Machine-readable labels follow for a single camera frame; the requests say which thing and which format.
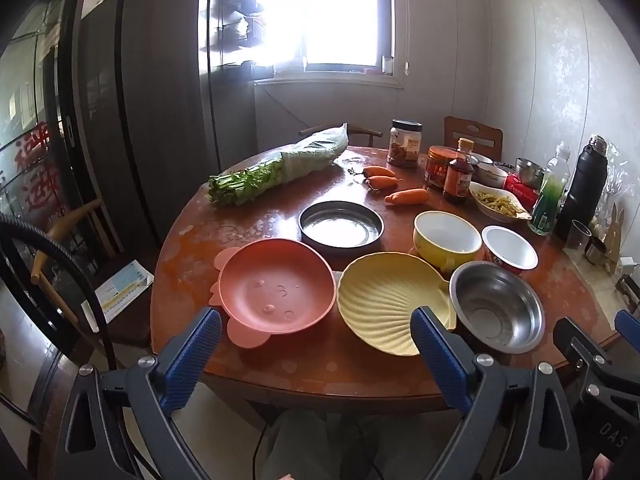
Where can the white ceramic bowl with food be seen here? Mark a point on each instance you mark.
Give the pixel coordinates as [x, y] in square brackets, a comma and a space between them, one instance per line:
[492, 175]

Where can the dark round metal plate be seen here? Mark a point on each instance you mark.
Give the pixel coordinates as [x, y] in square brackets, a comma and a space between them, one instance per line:
[340, 230]

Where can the small stainless steel bowl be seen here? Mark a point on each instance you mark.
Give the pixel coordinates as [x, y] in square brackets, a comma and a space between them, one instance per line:
[481, 159]

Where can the glass door with red decal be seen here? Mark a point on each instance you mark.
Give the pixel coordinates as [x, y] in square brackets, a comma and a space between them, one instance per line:
[30, 160]

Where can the tall steel cup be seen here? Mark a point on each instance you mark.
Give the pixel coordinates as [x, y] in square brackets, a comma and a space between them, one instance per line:
[530, 172]

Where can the pink plate with ears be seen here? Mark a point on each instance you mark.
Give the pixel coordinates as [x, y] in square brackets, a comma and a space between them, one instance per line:
[275, 290]

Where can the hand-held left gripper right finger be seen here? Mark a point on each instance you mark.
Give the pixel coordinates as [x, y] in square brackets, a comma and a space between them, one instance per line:
[440, 355]

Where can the celery bunch in plastic bag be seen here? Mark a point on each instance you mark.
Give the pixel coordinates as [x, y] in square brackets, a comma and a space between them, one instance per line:
[280, 170]

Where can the yellow wooden chair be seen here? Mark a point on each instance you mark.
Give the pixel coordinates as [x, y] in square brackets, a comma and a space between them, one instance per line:
[65, 225]

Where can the grey refrigerator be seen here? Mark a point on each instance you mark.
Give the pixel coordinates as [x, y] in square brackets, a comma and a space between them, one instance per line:
[150, 110]

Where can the curved back wooden chair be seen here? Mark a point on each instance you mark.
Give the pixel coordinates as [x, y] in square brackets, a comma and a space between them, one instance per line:
[360, 132]

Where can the dark sauce bottle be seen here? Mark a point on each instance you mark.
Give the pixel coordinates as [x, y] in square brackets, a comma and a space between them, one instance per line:
[458, 180]

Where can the black thermos flask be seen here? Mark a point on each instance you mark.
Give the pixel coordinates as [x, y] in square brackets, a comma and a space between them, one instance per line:
[582, 190]

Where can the white charger plug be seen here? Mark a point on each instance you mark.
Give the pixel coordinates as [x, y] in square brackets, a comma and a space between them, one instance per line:
[625, 266]

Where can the white paper bowl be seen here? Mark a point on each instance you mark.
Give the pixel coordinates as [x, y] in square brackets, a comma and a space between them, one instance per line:
[510, 250]

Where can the bright window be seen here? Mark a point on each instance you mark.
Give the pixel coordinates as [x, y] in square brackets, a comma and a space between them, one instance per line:
[325, 10]

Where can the white plate of pickled vegetables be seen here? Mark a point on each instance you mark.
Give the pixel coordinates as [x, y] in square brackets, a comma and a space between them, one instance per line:
[497, 200]

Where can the yellow shell-shaped plate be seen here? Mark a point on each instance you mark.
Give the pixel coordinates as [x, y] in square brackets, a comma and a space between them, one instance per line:
[380, 300]

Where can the red lid sauce jar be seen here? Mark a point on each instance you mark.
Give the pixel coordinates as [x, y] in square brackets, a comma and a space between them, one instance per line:
[437, 167]

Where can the cardboard rabbit figure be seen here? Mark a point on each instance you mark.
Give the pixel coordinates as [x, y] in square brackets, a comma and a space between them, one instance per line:
[612, 240]

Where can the small steel cup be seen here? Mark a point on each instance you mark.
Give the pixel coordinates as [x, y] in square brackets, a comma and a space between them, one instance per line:
[596, 251]

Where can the cluttered storage shelf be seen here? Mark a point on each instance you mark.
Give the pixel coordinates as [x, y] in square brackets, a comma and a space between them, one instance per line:
[230, 25]

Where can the green liquid plastic bottle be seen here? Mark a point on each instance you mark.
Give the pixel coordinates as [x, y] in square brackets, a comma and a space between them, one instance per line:
[547, 200]

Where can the yellow bowl with white inside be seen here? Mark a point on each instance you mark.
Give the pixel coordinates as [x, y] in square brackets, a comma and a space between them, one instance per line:
[445, 235]

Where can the red tissue pack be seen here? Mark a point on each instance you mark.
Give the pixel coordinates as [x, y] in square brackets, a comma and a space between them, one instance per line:
[522, 191]

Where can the large stainless steel bowl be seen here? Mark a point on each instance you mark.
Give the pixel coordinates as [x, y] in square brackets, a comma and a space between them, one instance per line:
[495, 305]

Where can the clear jar with black lid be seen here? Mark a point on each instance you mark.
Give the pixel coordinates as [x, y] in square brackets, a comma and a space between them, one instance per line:
[405, 145]

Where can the black metal frame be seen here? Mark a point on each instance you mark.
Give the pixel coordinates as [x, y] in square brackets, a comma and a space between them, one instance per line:
[627, 292]

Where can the person's right hand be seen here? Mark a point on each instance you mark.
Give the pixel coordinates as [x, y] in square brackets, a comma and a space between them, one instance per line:
[604, 469]

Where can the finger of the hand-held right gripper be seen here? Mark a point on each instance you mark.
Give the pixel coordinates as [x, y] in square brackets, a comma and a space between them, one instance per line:
[630, 325]
[587, 367]

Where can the carrot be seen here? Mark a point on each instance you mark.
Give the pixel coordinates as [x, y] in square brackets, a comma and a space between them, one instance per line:
[380, 171]
[407, 196]
[384, 183]

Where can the printed paper card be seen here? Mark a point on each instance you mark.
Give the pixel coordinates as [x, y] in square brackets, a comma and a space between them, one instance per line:
[122, 290]

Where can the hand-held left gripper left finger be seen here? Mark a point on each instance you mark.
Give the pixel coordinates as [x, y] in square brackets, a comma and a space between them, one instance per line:
[195, 355]

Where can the brown chair with cutout back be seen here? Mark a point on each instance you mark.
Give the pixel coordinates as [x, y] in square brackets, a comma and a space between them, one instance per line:
[472, 132]

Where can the clear plastic bag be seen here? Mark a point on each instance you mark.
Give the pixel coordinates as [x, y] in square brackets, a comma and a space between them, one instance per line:
[617, 175]

